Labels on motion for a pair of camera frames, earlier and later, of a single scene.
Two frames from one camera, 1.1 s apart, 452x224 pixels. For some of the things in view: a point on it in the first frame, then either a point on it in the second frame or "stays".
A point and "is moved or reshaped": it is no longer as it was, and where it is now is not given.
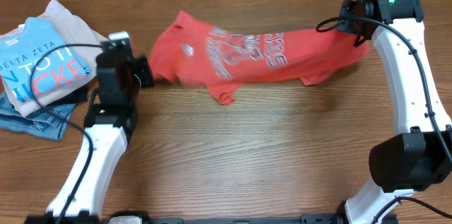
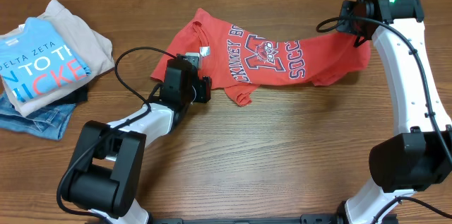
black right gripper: (343, 25) stays
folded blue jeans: (40, 121) stays
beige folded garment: (87, 40) stays
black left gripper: (139, 63) -> (204, 88)
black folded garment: (80, 95) stays
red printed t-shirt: (194, 51) is moved or reshaped
